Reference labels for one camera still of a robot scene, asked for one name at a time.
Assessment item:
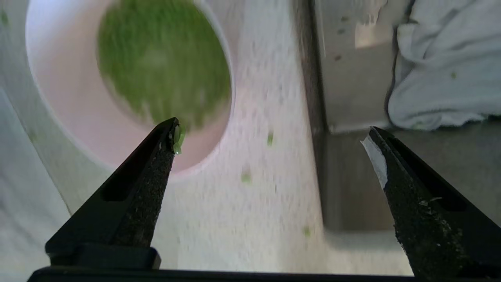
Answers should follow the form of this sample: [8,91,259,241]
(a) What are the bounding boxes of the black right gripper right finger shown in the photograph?
[360,126,501,282]

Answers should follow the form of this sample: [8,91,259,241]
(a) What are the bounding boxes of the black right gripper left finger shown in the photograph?
[45,117,181,269]

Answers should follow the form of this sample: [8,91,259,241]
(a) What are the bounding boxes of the white round bowl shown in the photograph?
[25,0,235,175]

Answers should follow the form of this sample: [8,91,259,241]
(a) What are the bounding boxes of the chopped green vegetables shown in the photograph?
[97,0,231,132]

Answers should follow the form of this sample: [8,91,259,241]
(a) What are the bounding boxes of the grey crumpled cloth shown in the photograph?
[387,0,501,130]

